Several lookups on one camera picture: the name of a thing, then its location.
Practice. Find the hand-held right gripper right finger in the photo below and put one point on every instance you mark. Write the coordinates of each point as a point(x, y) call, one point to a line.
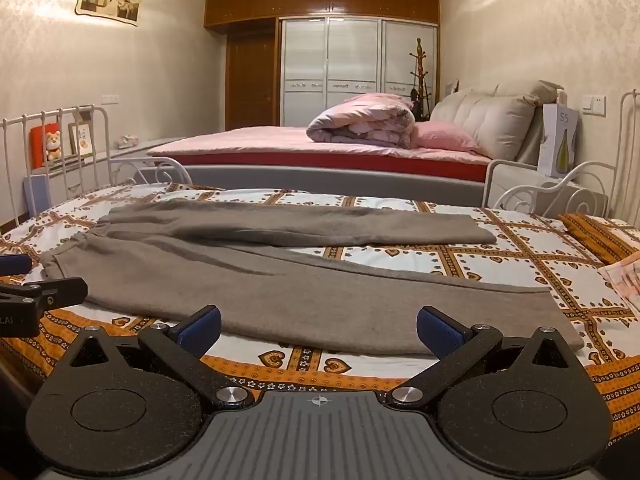
point(440, 332)

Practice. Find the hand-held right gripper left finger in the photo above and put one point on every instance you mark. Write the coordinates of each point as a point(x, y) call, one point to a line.
point(200, 331)

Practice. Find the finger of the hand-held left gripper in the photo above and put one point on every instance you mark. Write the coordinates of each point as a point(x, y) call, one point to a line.
point(14, 264)
point(60, 292)

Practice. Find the grey-brown pants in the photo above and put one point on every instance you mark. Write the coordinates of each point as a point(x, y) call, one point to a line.
point(300, 285)

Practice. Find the orange heart-patterned bed sheet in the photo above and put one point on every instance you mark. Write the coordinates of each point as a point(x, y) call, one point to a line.
point(500, 260)

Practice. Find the white drawer cabinet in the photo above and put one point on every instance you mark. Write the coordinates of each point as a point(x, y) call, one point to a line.
point(75, 177)

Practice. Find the red box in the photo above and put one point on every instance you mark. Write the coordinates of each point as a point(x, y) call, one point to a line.
point(37, 147)

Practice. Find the small teddy bear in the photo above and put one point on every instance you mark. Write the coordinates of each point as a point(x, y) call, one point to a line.
point(53, 145)

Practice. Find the framed picture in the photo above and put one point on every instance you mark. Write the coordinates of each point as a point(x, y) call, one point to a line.
point(82, 139)

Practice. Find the small white ornament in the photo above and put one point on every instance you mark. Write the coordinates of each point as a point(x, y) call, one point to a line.
point(129, 141)

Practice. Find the orange patterned pillow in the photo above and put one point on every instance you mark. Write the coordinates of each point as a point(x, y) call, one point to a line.
point(600, 237)

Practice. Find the peach checked blanket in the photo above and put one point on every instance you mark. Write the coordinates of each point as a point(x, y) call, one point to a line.
point(625, 285)

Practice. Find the pink pillow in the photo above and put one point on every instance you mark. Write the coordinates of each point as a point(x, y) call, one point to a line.
point(445, 137)

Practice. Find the large bed with pink sheet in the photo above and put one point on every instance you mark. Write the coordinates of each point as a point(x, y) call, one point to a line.
point(275, 142)

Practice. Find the beige padded headboard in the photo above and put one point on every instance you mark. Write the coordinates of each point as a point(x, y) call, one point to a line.
point(490, 120)

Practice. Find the pink folded quilt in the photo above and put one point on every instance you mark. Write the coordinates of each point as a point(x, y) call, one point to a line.
point(360, 120)

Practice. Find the white box with bottle print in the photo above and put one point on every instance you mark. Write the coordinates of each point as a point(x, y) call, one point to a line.
point(557, 135)

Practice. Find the brown wooden door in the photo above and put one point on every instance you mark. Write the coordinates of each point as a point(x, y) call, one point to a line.
point(250, 80)

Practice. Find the wooden coat rack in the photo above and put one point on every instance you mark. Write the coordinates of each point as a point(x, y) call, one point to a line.
point(421, 75)

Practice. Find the wooden wardrobe with white doors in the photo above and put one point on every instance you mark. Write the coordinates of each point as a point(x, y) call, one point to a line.
point(350, 50)

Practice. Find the white wall switch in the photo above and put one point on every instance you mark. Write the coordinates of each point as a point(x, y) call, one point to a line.
point(110, 97)

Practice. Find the white metal bed frame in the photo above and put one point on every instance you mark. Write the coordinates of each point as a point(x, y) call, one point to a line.
point(623, 160)

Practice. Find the white wall socket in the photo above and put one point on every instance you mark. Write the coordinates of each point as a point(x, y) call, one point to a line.
point(594, 104)

